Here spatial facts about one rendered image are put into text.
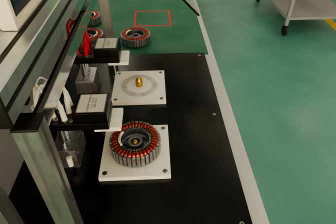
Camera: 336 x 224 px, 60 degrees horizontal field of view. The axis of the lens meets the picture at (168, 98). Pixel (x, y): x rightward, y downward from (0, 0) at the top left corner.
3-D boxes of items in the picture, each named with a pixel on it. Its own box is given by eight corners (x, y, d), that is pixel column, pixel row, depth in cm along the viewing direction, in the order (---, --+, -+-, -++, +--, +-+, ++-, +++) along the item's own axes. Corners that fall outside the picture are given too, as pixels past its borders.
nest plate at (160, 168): (167, 128, 73) (167, 124, 72) (170, 178, 61) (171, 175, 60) (107, 130, 72) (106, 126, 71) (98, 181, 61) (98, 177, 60)
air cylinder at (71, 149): (86, 141, 69) (82, 125, 66) (80, 167, 63) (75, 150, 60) (65, 142, 69) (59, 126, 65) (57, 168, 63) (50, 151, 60)
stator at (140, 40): (154, 36, 115) (154, 28, 112) (144, 50, 106) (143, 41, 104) (128, 33, 117) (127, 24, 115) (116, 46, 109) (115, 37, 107)
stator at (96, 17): (77, 30, 119) (76, 21, 117) (72, 19, 127) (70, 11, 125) (104, 24, 123) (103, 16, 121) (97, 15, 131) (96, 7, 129)
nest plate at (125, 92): (164, 73, 91) (164, 70, 91) (166, 104, 80) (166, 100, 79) (116, 74, 91) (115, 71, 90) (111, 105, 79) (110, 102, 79)
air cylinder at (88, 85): (100, 82, 88) (97, 66, 84) (96, 97, 82) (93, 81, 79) (83, 82, 88) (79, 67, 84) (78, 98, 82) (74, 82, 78)
